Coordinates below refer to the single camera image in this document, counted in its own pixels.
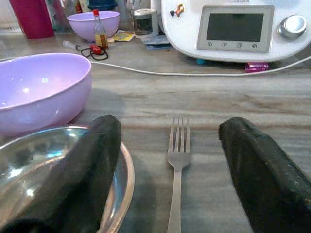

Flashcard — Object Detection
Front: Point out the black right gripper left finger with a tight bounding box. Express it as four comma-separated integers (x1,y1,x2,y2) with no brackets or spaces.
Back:
0,114,122,233

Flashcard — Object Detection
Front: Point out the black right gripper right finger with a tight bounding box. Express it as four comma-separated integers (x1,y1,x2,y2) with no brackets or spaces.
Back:
217,116,311,233

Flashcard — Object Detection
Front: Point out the shiny steel plate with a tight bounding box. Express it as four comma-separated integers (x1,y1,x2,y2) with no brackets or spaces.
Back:
0,124,136,233

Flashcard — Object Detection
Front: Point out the silver metal fork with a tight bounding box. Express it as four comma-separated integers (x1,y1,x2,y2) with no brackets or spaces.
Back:
166,117,191,233

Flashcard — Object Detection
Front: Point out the large lilac plastic bowl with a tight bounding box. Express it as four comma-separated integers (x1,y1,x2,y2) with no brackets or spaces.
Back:
0,52,93,136

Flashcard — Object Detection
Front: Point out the pink shiny small object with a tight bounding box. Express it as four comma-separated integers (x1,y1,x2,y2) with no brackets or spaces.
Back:
244,62,270,73

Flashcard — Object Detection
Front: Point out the clear syringe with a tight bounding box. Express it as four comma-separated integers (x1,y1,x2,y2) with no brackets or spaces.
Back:
62,40,82,51

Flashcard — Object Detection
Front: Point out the yellow paper packet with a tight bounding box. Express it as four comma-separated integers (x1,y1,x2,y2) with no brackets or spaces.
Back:
107,30,136,44

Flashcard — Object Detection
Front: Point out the small sauce bottle red cap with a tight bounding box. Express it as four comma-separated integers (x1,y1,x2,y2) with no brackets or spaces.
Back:
92,9,109,50

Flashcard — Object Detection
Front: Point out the blue folded cloth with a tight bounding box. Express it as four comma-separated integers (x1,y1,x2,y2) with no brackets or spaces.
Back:
141,35,172,51

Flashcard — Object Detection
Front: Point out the small lilac plastic bowl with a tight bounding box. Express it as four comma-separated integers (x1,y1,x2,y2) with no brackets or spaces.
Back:
67,10,121,42

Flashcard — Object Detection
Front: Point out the white kitchen machine with screen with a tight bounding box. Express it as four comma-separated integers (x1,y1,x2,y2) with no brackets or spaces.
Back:
160,0,311,63

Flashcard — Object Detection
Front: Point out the glass jar with silver lid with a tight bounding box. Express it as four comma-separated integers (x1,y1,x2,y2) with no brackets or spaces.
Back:
132,8,159,39

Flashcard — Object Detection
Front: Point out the dark red plastic cup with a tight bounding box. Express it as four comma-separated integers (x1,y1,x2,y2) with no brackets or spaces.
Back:
8,0,55,40

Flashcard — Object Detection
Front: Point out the dark blue container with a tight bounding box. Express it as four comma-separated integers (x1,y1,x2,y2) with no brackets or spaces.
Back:
87,0,119,12

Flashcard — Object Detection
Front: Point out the cartoon figure sticker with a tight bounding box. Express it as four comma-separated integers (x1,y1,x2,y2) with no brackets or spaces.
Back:
169,3,185,19

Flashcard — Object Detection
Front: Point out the black hair tie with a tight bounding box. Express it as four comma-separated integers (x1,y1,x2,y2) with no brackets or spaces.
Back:
80,47,109,61

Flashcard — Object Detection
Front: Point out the white power cable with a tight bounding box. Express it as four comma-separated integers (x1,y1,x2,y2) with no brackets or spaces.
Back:
90,55,311,77

